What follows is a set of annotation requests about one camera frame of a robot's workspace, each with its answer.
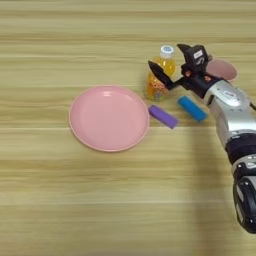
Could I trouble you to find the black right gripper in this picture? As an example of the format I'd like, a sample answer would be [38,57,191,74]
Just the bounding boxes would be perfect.
[147,43,223,99]

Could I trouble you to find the orange juice bottle white cap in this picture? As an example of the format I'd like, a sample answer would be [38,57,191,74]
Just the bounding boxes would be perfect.
[143,44,177,102]

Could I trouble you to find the pink plastic cup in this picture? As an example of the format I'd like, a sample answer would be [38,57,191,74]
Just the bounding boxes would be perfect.
[205,58,239,83]

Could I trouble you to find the pink plastic plate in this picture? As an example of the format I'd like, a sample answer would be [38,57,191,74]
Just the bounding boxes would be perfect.
[68,84,151,153]

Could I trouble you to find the small black box white label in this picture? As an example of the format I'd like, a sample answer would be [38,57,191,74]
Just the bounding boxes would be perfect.
[184,44,210,73]

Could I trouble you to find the blue rectangular block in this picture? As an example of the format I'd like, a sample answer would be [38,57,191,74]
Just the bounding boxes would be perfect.
[177,95,208,122]

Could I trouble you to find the purple rectangular block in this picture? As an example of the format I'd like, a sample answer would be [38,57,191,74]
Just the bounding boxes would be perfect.
[148,104,180,130]

